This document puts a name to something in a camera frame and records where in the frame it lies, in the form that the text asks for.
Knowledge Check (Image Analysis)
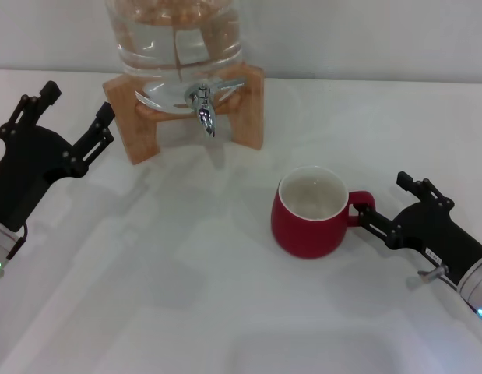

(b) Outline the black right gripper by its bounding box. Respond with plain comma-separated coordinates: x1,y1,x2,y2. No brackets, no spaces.
348,170,482,288

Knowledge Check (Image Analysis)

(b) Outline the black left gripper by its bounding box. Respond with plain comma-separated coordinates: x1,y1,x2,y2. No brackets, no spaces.
0,80,116,234

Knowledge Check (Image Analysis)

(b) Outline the red ceramic cup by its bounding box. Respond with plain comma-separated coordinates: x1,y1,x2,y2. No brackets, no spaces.
270,165,376,259

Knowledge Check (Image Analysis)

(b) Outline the chrome faucet spout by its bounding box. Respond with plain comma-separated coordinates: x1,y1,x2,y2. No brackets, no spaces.
185,83,217,138

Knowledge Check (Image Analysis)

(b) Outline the glass water dispenser jar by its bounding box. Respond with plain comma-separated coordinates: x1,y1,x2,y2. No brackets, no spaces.
104,0,246,118

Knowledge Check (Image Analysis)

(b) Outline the wooden dispenser stand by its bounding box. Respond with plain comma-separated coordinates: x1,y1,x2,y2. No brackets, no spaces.
102,62,265,167

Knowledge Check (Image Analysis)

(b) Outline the black cable with metal plug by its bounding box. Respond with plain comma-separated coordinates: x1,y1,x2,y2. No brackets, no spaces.
417,264,464,294
0,221,30,270

